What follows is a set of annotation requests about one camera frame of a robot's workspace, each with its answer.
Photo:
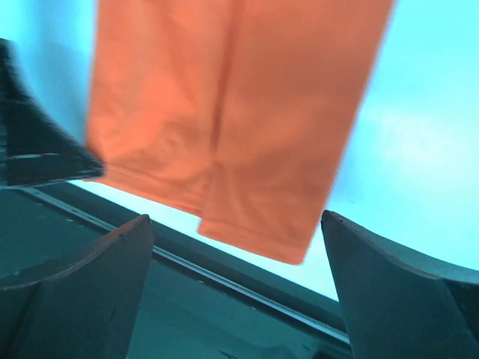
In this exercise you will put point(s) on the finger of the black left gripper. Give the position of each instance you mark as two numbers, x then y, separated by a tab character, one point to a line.
35	151

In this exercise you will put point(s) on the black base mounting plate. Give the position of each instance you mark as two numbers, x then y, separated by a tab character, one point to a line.
198	301

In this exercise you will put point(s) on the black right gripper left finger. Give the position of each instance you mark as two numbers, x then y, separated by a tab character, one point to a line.
82	304

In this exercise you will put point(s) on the orange t shirt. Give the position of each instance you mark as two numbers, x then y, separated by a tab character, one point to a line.
237	112

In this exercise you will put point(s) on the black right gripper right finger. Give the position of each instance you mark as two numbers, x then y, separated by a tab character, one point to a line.
398	302

